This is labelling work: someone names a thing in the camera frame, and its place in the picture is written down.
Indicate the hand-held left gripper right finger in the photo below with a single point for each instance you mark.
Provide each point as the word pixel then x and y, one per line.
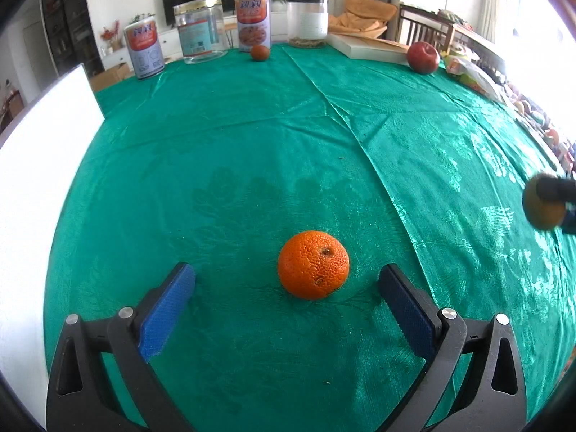
pixel 409 310

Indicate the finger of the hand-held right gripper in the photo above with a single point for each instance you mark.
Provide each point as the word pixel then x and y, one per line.
pixel 570 219
pixel 558 188

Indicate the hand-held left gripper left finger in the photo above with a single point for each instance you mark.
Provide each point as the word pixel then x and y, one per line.
pixel 168 306

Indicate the brown-green pear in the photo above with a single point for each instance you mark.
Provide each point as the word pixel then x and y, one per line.
pixel 542 213

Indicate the orange tangerine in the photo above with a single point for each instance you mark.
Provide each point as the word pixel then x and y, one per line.
pixel 312 264

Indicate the tray of assorted items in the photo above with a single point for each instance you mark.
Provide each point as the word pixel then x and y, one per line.
pixel 540 130

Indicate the plastic snack bag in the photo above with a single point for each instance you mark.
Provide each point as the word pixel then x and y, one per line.
pixel 477 76

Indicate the red apple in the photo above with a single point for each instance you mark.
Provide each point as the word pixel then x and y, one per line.
pixel 423 57

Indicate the green tablecloth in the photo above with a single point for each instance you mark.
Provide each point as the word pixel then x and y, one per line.
pixel 270 144

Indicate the dark wooden bench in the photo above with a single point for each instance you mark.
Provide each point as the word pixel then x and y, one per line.
pixel 427 24

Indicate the brown cardboard box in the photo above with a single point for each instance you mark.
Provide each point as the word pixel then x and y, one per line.
pixel 110 78

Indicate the flat white box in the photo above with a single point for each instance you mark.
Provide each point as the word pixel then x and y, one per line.
pixel 369 48

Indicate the red-label tin can left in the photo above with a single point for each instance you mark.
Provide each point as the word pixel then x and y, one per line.
pixel 144 49

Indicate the orange lounge chair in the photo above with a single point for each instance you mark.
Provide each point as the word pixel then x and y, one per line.
pixel 364 13

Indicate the small dark tangerine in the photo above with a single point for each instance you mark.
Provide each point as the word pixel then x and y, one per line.
pixel 259 53

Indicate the red flowers in vase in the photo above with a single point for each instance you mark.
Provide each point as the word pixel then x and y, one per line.
pixel 110 36

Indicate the clear jar with blue label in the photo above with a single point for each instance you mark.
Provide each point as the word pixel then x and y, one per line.
pixel 200 31

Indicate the leafy plant with white vase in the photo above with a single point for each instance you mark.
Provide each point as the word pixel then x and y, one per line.
pixel 141 18

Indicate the red label tin can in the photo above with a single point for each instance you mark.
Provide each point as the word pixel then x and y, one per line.
pixel 253 22

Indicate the clear jar with black lid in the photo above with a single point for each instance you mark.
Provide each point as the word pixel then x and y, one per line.
pixel 308 22

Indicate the dark tall cabinet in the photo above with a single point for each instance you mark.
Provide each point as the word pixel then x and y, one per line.
pixel 67 18

